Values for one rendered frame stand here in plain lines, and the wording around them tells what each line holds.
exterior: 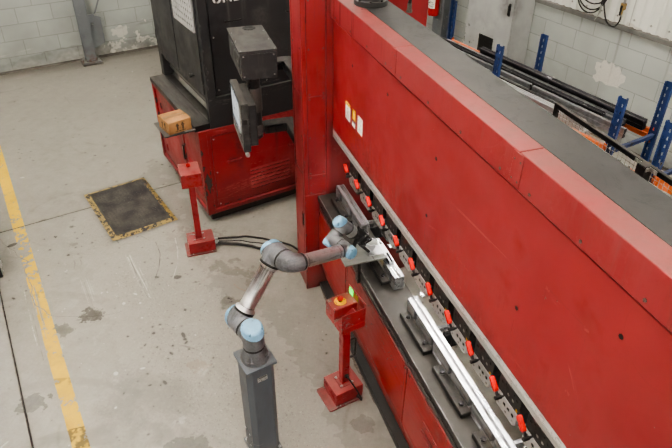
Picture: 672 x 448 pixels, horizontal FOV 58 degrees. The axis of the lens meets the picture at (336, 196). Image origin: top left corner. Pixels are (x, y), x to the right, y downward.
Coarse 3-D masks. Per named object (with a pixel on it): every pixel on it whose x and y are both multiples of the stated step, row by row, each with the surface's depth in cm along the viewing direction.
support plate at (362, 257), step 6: (372, 240) 376; (360, 252) 366; (342, 258) 361; (354, 258) 362; (360, 258) 362; (366, 258) 362; (372, 258) 362; (378, 258) 362; (384, 258) 363; (348, 264) 357; (354, 264) 357
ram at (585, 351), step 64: (384, 128) 324; (448, 128) 255; (384, 192) 341; (448, 192) 265; (512, 192) 217; (448, 256) 276; (512, 256) 225; (576, 256) 189; (512, 320) 233; (576, 320) 195; (640, 320) 168; (512, 384) 241; (576, 384) 201; (640, 384) 172
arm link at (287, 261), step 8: (344, 240) 340; (328, 248) 329; (336, 248) 331; (344, 248) 334; (352, 248) 334; (280, 256) 312; (288, 256) 312; (296, 256) 313; (304, 256) 315; (312, 256) 319; (320, 256) 322; (328, 256) 326; (336, 256) 330; (344, 256) 335; (352, 256) 336; (280, 264) 312; (288, 264) 311; (296, 264) 312; (304, 264) 314; (312, 264) 319; (288, 272) 315
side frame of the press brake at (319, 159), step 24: (312, 0) 362; (312, 24) 370; (312, 48) 379; (312, 72) 387; (312, 96) 396; (312, 120) 406; (312, 144) 416; (336, 144) 422; (312, 168) 426; (336, 168) 433; (312, 192) 437; (312, 216) 449; (312, 240) 461; (384, 240) 485
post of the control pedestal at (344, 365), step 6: (342, 336) 370; (348, 336) 371; (342, 342) 373; (348, 342) 374; (342, 348) 375; (348, 348) 377; (342, 354) 378; (348, 354) 380; (342, 360) 381; (348, 360) 383; (342, 366) 384; (348, 366) 387; (342, 372) 387; (348, 372) 390; (342, 378) 390
